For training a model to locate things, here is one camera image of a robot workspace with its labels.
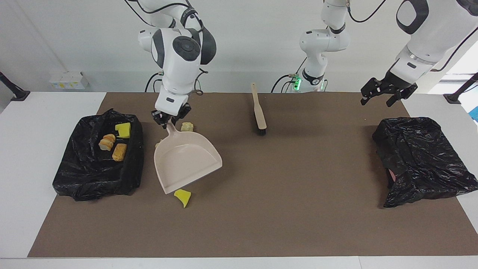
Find open black bag bin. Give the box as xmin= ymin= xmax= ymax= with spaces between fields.
xmin=52 ymin=108 xmax=145 ymax=201

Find beige plastic dustpan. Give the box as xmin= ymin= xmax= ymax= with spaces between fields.
xmin=154 ymin=121 xmax=223 ymax=195

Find crumpled black bag bin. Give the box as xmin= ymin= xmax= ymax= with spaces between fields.
xmin=372 ymin=117 xmax=478 ymax=208

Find beige brush with black bristles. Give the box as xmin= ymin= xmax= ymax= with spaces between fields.
xmin=251 ymin=83 xmax=267 ymax=135

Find black right base cable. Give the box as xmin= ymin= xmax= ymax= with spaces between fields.
xmin=145 ymin=72 xmax=165 ymax=93

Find notched yellow sponge piece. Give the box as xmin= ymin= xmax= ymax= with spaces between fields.
xmin=115 ymin=123 xmax=132 ymax=139

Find brown table mat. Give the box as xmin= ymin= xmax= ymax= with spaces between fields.
xmin=27 ymin=92 xmax=478 ymax=258

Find white boxes with yellow labels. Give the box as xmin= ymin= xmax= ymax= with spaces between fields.
xmin=49 ymin=71 xmax=90 ymax=90

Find black clamp stand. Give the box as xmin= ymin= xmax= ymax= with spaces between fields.
xmin=0 ymin=71 xmax=31 ymax=102
xmin=443 ymin=72 xmax=478 ymax=104

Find brown bread roll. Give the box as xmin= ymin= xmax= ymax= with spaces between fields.
xmin=112 ymin=143 xmax=128 ymax=162

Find yellow sponge wedge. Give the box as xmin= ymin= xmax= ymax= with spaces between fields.
xmin=174 ymin=189 xmax=192 ymax=208

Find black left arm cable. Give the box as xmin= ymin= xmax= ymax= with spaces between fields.
xmin=345 ymin=0 xmax=478 ymax=72

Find black left base cable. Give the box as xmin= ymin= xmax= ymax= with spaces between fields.
xmin=271 ymin=58 xmax=309 ymax=93

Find orange striped bread piece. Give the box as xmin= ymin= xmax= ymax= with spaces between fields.
xmin=99 ymin=134 xmax=116 ymax=151

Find black base cable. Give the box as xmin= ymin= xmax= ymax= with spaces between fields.
xmin=271 ymin=58 xmax=309 ymax=93
xmin=145 ymin=72 xmax=165 ymax=93

